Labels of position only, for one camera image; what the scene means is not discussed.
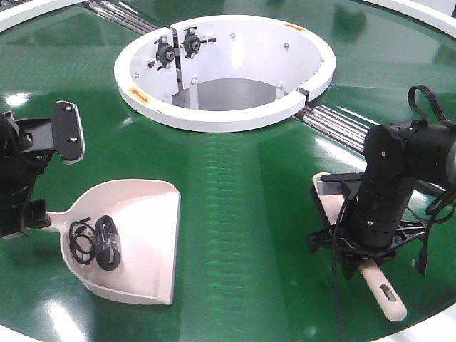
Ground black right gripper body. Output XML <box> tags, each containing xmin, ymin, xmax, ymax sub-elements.
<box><xmin>308</xmin><ymin>221</ymin><xmax>427</xmax><ymax>280</ymax></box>

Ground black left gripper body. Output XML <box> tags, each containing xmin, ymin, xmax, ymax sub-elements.
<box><xmin>1</xmin><ymin>117</ymin><xmax>52</xmax><ymax>239</ymax></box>

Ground pink hand brush black bristles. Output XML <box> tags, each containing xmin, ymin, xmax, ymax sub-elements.
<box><xmin>312</xmin><ymin>172</ymin><xmax>408</xmax><ymax>322</ymax></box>

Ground pink plastic dustpan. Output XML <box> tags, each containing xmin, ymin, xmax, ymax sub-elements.
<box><xmin>47</xmin><ymin>179</ymin><xmax>181</xmax><ymax>305</ymax></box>

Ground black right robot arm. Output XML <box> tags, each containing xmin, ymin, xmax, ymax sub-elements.
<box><xmin>309</xmin><ymin>120</ymin><xmax>455</xmax><ymax>279</ymax></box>

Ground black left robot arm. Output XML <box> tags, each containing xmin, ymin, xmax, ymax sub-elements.
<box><xmin>1</xmin><ymin>111</ymin><xmax>52</xmax><ymax>239</ymax></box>

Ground green conveyor belt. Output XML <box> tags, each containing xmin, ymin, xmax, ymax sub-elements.
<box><xmin>1</xmin><ymin>5</ymin><xmax>455</xmax><ymax>341</ymax></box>

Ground steel rollers right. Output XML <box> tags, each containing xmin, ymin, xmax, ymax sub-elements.
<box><xmin>298</xmin><ymin>105</ymin><xmax>456</xmax><ymax>193</ymax></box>

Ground steel rollers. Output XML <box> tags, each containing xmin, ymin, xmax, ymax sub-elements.
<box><xmin>83</xmin><ymin>1</ymin><xmax>159</xmax><ymax>35</ymax></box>
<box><xmin>298</xmin><ymin>105</ymin><xmax>456</xmax><ymax>193</ymax></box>

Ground orange warning sticker front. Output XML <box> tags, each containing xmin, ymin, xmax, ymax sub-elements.
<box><xmin>128</xmin><ymin>88</ymin><xmax>150</xmax><ymax>104</ymax></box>

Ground orange warning sticker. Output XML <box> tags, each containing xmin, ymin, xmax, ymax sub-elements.
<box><xmin>284</xmin><ymin>22</ymin><xmax>306</xmax><ymax>32</ymax></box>
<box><xmin>128</xmin><ymin>88</ymin><xmax>150</xmax><ymax>104</ymax></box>

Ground white outer rim left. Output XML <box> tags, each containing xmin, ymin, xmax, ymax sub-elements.
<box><xmin>0</xmin><ymin>0</ymin><xmax>82</xmax><ymax>32</ymax></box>

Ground white rim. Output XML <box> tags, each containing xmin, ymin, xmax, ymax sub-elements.
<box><xmin>366</xmin><ymin>0</ymin><xmax>455</xmax><ymax>38</ymax></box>
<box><xmin>0</xmin><ymin>0</ymin><xmax>82</xmax><ymax>32</ymax></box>

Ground steel rollers upper left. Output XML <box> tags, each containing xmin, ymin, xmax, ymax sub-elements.
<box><xmin>83</xmin><ymin>1</ymin><xmax>159</xmax><ymax>35</ymax></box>

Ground black bearing left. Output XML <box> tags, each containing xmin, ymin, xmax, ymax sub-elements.
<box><xmin>154</xmin><ymin>36</ymin><xmax>175</xmax><ymax>69</ymax></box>

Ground black bearing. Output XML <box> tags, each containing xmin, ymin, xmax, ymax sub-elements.
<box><xmin>154</xmin><ymin>36</ymin><xmax>175</xmax><ymax>69</ymax></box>
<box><xmin>182</xmin><ymin>26</ymin><xmax>217</xmax><ymax>59</ymax></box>

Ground black bearing right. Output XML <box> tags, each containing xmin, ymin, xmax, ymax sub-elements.
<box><xmin>182</xmin><ymin>26</ymin><xmax>217</xmax><ymax>59</ymax></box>

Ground orange warning sticker rear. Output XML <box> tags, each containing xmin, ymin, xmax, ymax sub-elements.
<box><xmin>284</xmin><ymin>22</ymin><xmax>306</xmax><ymax>32</ymax></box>

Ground white outer rim right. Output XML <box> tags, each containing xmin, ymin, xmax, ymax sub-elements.
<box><xmin>366</xmin><ymin>0</ymin><xmax>455</xmax><ymax>38</ymax></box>

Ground left wrist camera mount plate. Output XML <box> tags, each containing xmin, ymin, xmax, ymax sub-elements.
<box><xmin>51</xmin><ymin>100</ymin><xmax>86</xmax><ymax>165</ymax></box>

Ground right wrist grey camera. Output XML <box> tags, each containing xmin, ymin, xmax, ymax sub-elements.
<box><xmin>316</xmin><ymin>172</ymin><xmax>363</xmax><ymax>196</ymax></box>

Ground white central conveyor ring housing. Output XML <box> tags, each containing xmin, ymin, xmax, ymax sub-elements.
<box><xmin>114</xmin><ymin>15</ymin><xmax>336</xmax><ymax>133</ymax></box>

